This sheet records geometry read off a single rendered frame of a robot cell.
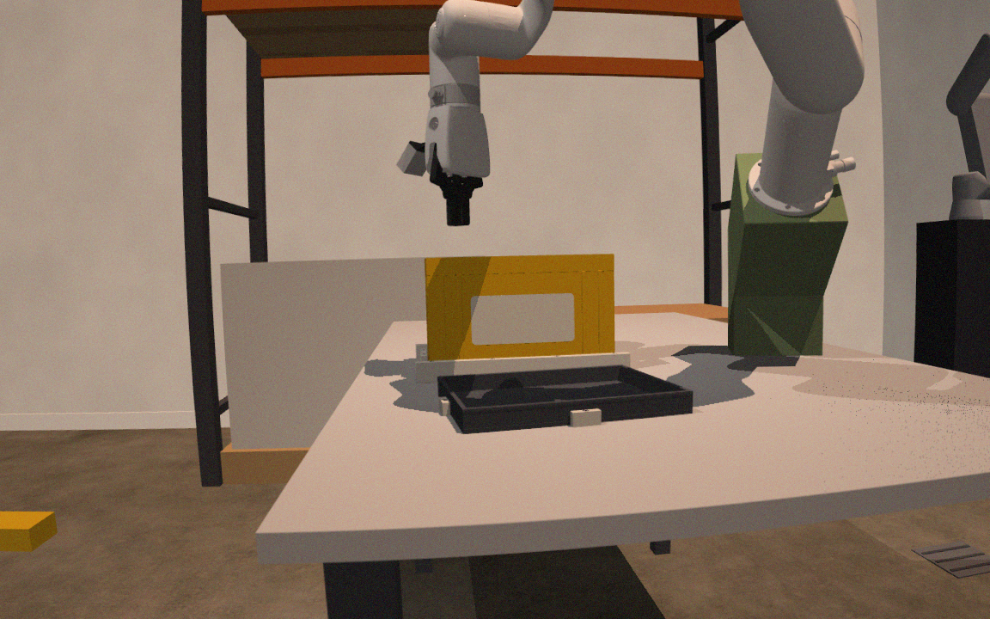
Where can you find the yellow divided crate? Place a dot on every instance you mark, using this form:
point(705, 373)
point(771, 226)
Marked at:
point(520, 306)

